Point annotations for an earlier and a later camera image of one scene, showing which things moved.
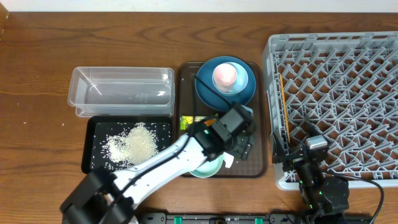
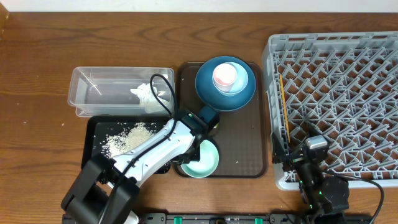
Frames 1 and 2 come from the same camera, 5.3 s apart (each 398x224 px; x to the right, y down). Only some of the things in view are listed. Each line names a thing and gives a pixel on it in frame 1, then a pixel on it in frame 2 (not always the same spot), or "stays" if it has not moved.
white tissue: [228, 158] → [148, 102]
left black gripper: [243, 149] → [195, 157]
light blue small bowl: [241, 81] stays
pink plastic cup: [224, 77] stays
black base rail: [283, 218] stays
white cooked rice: [133, 147] stays
